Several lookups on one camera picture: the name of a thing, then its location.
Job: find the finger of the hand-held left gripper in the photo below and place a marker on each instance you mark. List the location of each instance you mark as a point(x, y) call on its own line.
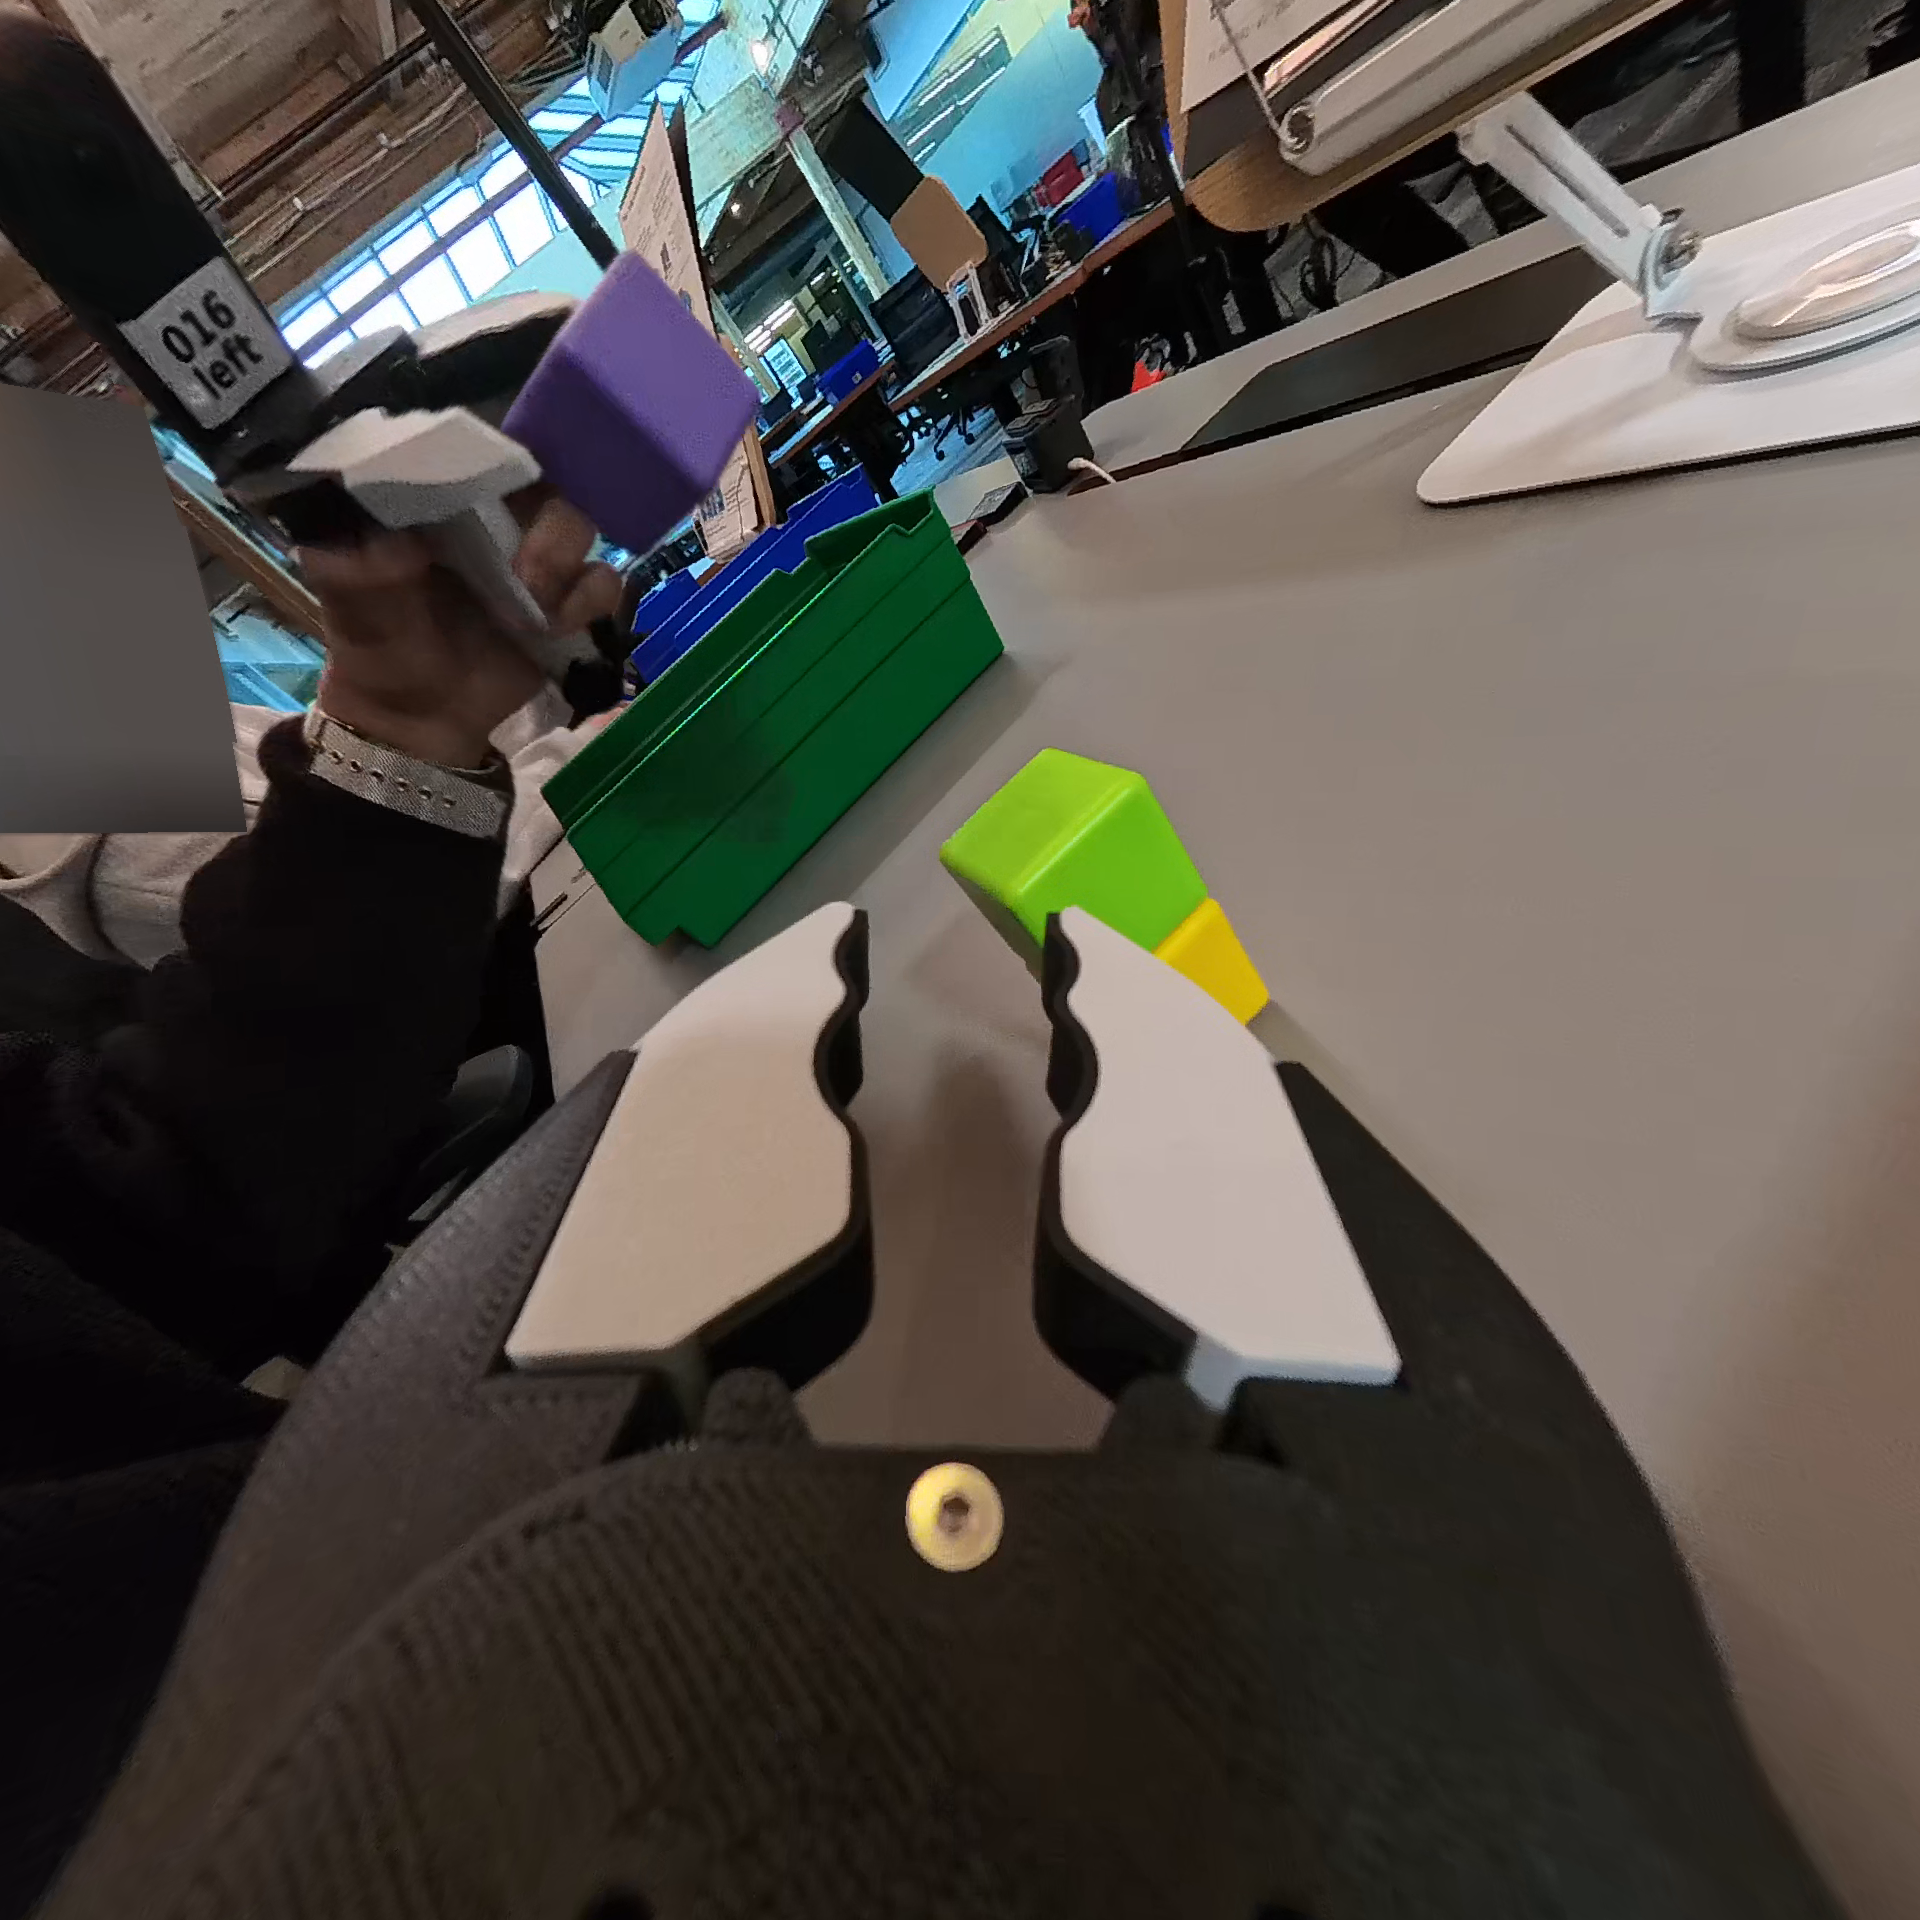
point(435, 464)
point(494, 330)

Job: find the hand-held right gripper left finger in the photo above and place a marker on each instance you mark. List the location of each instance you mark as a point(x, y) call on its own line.
point(691, 1184)

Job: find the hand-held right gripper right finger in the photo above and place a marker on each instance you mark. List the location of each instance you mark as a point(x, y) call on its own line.
point(1215, 1200)

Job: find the purple cube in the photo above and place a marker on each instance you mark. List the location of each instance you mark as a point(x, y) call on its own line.
point(629, 405)

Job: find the yellow cube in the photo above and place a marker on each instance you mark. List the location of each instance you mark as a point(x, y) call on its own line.
point(1215, 960)

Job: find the lime green cube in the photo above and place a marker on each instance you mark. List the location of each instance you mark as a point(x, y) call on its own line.
point(1080, 840)

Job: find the green plastic bin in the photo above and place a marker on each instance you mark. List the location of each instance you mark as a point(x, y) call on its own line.
point(780, 720)

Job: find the person's left forearm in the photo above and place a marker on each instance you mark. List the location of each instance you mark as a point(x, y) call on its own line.
point(300, 975)

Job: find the person's left hand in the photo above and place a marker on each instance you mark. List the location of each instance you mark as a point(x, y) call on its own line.
point(405, 646)

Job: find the black pillar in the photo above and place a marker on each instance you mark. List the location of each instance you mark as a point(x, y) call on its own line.
point(511, 135)

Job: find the blue plastic bin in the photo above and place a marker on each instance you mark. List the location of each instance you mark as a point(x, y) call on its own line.
point(706, 592)
point(854, 371)
point(1090, 210)

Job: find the white ceiling projector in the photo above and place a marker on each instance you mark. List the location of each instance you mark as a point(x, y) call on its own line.
point(629, 61)

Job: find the silver wristwatch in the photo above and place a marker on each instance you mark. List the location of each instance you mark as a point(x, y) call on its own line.
point(405, 781)

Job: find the wooden table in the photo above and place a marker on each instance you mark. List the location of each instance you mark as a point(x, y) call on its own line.
point(1051, 283)

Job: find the black electronic device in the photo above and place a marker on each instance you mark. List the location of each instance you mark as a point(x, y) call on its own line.
point(1046, 442)

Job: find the person's black clothing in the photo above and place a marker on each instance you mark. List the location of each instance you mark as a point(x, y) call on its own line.
point(90, 1499)

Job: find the white document stand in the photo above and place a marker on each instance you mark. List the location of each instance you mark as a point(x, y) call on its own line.
point(1652, 405)

